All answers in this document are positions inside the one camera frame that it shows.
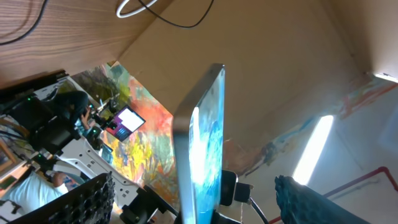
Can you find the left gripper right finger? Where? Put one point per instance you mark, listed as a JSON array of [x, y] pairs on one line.
[[300, 204]]

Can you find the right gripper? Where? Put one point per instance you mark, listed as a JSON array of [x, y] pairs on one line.
[[232, 190]]

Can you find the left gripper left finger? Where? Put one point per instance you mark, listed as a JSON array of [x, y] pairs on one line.
[[91, 202]]

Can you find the smartphone with teal screen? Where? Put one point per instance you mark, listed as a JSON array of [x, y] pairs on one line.
[[197, 134]]

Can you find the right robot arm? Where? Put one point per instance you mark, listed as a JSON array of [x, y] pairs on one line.
[[138, 204]]

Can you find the ceiling strip light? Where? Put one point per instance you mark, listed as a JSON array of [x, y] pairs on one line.
[[313, 149]]

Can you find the person in white shirt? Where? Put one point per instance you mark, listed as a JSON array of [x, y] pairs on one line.
[[35, 192]]

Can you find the laptop with bright screen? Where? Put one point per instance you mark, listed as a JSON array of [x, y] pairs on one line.
[[124, 123]]

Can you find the colourful wall painting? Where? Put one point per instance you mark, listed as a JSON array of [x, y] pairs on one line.
[[146, 157]]

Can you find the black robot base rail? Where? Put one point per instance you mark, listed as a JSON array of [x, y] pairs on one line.
[[45, 88]]

